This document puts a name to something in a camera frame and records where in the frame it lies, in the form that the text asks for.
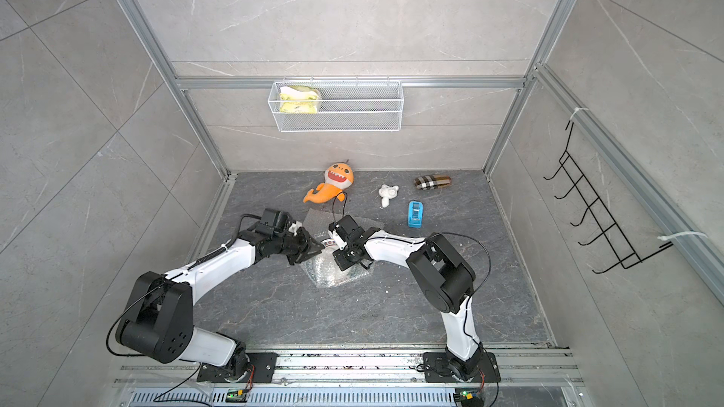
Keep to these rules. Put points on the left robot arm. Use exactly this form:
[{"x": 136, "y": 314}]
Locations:
[{"x": 158, "y": 321}]

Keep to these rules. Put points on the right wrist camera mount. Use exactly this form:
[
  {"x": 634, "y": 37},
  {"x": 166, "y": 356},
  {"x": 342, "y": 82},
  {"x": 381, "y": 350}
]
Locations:
[{"x": 341, "y": 243}]

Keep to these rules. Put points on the aluminium mounting rail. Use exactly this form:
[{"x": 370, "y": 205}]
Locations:
[{"x": 393, "y": 375}]

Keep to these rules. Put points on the white dinner plate dark rim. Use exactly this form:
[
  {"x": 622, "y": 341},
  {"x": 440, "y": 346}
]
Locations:
[{"x": 329, "y": 244}]

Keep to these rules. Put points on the black wire hook rack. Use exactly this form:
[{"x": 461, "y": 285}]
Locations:
[{"x": 597, "y": 211}]

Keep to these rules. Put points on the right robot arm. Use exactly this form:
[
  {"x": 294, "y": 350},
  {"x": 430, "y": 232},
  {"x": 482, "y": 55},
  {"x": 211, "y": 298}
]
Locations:
[{"x": 445, "y": 278}]

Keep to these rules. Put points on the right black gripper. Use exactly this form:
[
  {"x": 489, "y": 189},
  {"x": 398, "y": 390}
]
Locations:
[{"x": 343, "y": 264}]

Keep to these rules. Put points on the blue tape dispenser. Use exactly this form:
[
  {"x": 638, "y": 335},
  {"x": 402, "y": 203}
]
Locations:
[{"x": 415, "y": 214}]

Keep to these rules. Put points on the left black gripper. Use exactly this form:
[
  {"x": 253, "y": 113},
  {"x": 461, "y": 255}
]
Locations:
[{"x": 305, "y": 247}]

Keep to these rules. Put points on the white wire wall basket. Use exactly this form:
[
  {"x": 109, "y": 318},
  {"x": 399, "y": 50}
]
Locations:
[{"x": 347, "y": 105}]

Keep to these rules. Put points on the small white figurine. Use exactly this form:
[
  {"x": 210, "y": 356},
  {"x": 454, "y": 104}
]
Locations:
[{"x": 387, "y": 193}]

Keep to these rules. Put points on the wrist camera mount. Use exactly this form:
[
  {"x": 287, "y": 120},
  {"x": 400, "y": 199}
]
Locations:
[
  {"x": 295, "y": 227},
  {"x": 341, "y": 243}
]

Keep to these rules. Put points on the clear bubble wrap sheet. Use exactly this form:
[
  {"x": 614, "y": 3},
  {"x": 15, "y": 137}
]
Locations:
[{"x": 322, "y": 269}]

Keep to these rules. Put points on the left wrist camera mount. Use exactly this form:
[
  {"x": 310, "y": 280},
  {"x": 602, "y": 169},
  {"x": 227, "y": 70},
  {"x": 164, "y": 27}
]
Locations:
[{"x": 295, "y": 227}]

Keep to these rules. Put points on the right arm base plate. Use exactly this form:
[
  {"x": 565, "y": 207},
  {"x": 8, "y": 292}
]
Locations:
[{"x": 443, "y": 367}]

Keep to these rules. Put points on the plaid brown pouch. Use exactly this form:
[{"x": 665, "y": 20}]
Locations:
[{"x": 432, "y": 181}]

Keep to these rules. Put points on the yellow white cloth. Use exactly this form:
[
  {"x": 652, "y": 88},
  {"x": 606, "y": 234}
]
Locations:
[{"x": 299, "y": 99}]

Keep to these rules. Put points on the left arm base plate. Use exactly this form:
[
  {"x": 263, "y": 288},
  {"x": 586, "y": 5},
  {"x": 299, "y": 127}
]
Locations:
[{"x": 258, "y": 366}]

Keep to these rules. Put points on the orange shark plush toy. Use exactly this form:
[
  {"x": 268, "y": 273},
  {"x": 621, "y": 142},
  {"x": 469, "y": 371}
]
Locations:
[{"x": 337, "y": 178}]

